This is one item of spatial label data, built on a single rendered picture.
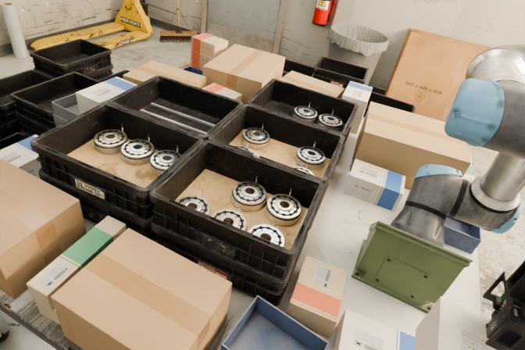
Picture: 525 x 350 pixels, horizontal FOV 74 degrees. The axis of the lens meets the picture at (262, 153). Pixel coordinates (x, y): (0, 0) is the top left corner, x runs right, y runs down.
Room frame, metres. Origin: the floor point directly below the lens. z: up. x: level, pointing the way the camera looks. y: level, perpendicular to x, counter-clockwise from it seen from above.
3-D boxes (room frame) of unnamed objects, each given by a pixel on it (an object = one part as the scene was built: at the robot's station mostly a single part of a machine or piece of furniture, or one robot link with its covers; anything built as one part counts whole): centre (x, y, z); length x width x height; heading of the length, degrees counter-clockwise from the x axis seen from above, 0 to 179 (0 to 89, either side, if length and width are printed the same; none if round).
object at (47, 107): (1.63, 1.11, 0.37); 0.40 x 0.30 x 0.45; 160
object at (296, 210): (0.76, -0.09, 0.86); 0.10 x 0.10 x 0.01
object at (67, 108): (1.19, 0.67, 0.82); 0.27 x 0.20 x 0.05; 157
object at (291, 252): (0.72, 0.04, 0.92); 0.40 x 0.30 x 0.02; 73
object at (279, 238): (0.62, -0.05, 0.86); 0.10 x 0.10 x 0.01
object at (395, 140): (1.31, -0.61, 0.80); 0.40 x 0.30 x 0.20; 76
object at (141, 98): (1.13, 0.33, 0.87); 0.40 x 0.30 x 0.11; 73
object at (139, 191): (0.84, 0.42, 0.92); 0.40 x 0.30 x 0.02; 73
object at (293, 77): (1.65, -0.17, 0.78); 0.30 x 0.22 x 0.16; 68
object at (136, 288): (0.43, 0.19, 0.78); 0.30 x 0.22 x 0.16; 70
